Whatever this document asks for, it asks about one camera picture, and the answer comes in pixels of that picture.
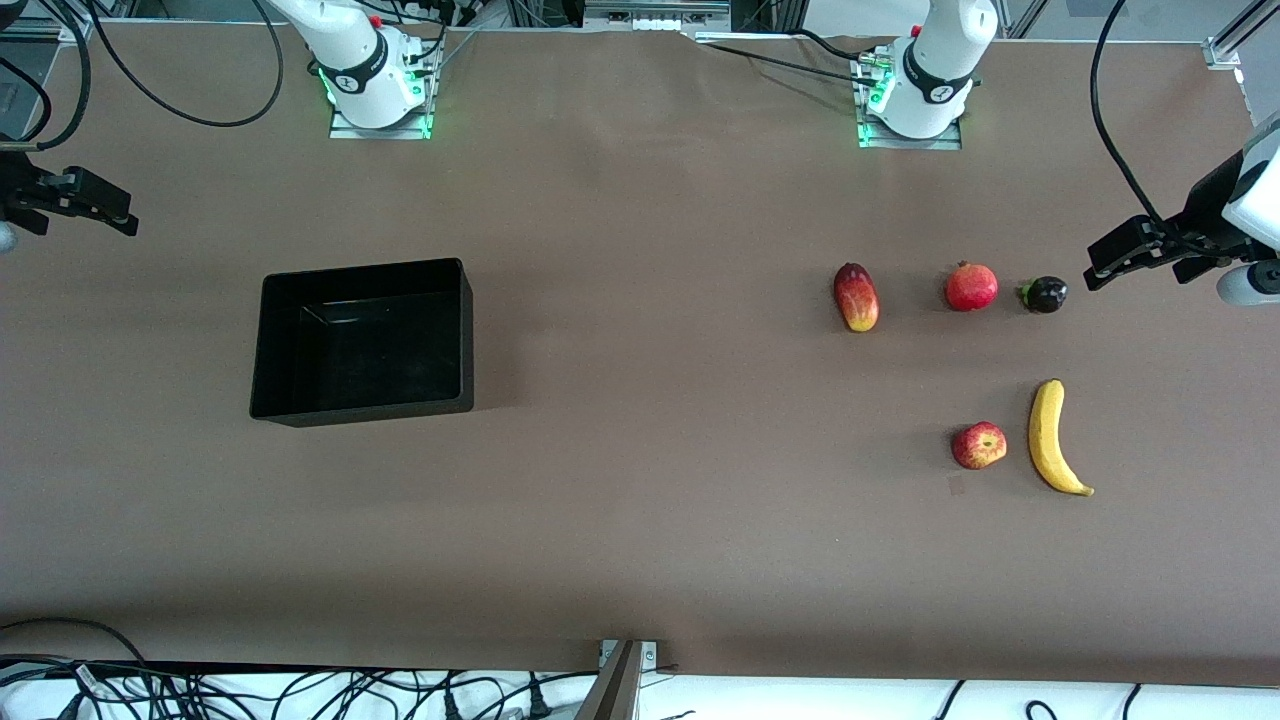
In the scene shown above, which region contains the yellow banana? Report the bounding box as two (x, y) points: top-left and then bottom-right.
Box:
(1028, 379), (1095, 497)

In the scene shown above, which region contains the red apple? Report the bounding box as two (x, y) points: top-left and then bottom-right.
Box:
(951, 421), (1008, 471)

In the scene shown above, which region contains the black plastic box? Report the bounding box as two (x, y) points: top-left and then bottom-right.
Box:
(249, 257), (475, 429)

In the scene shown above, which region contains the dark purple round fruit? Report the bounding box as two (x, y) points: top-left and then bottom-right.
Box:
(1017, 276), (1069, 315)

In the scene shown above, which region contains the red pomegranate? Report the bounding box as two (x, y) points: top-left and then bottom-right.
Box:
(945, 261), (999, 312)

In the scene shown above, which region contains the red yellow mango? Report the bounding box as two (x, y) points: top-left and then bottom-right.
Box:
(833, 262), (881, 333)

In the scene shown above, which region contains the brown table cover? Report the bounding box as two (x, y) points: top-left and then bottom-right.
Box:
(0, 20), (1280, 689)

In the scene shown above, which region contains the metal table edge plate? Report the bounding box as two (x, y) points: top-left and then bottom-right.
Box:
(599, 640), (660, 671)

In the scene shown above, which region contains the dark metal beam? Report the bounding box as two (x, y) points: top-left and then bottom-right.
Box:
(574, 642), (644, 720)

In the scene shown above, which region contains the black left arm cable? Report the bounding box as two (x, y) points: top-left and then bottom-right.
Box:
(1092, 0), (1166, 229)

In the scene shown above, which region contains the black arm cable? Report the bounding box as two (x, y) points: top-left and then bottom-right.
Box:
(0, 0), (287, 151)
(1092, 0), (1166, 229)

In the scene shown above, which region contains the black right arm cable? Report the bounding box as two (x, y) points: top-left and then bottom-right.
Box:
(0, 0), (287, 151)

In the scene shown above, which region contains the aluminium frame profile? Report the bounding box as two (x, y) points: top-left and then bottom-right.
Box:
(1208, 0), (1280, 67)
(0, 0), (96, 46)

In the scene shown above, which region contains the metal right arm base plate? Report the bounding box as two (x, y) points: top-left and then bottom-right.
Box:
(329, 40), (434, 140)

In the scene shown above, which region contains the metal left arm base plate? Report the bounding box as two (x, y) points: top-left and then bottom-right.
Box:
(856, 50), (964, 151)

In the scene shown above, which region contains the silver metal rail bracket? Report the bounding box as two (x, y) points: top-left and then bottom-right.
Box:
(584, 0), (732, 34)

